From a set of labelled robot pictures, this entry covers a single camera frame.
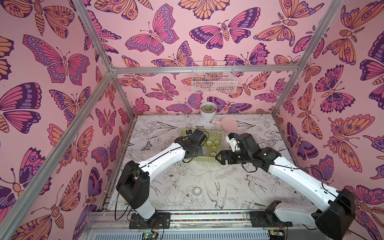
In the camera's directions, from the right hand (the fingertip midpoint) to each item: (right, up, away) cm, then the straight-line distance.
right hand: (219, 158), depth 76 cm
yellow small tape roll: (-3, +5, +27) cm, 27 cm away
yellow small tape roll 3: (0, +1, +24) cm, 24 cm away
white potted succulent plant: (-3, +28, +34) cm, 44 cm away
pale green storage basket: (-6, -2, +14) cm, 16 cm away
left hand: (-10, +2, +10) cm, 15 cm away
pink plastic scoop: (+13, +19, +40) cm, 46 cm away
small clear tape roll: (-11, -20, +7) cm, 24 cm away
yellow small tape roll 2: (+2, +6, +27) cm, 28 cm away
